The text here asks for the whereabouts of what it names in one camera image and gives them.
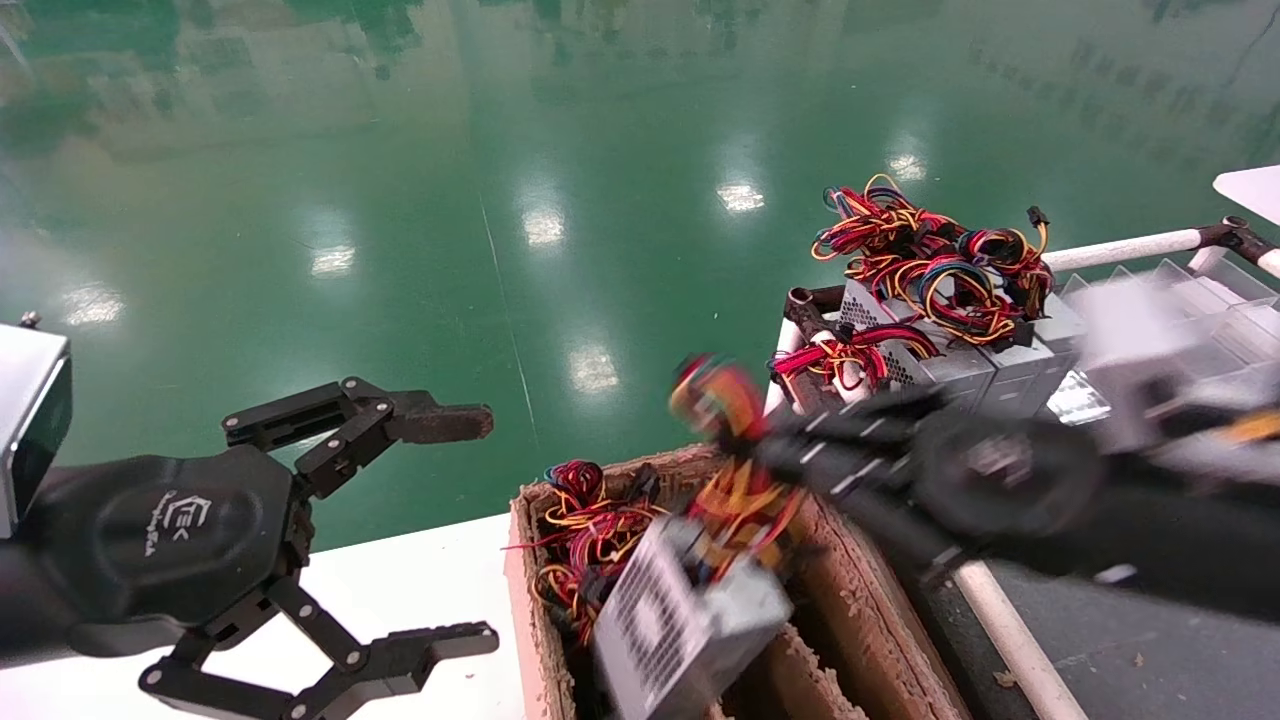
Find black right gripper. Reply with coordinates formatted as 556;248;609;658
755;385;1109;589

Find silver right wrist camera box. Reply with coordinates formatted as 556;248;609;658
1068;275;1280;473

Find gray rack shelf panel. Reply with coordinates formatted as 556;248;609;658
985;555;1280;720

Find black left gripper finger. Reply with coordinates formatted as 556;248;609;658
222;377;495;501

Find gray power supply unit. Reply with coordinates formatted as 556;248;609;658
838;278;996;406
980;340;1051;416
1030;295;1089;396

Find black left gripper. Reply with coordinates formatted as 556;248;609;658
38;445;500;720

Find multicoloured wire bundle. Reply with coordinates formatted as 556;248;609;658
810;175;966;301
508;460;669;646
900;205;1053;346

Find black pipe joint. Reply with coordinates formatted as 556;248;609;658
1195;215;1280;267
785;285;849;346

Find clear acrylic divider tray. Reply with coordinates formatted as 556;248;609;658
1055;255;1280;371

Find red wire bundle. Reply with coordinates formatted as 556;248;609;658
768;322;943;399

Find brown cardboard divider box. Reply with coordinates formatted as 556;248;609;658
505;445;973;720

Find gray power supply with wires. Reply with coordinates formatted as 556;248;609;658
595;355;803;720

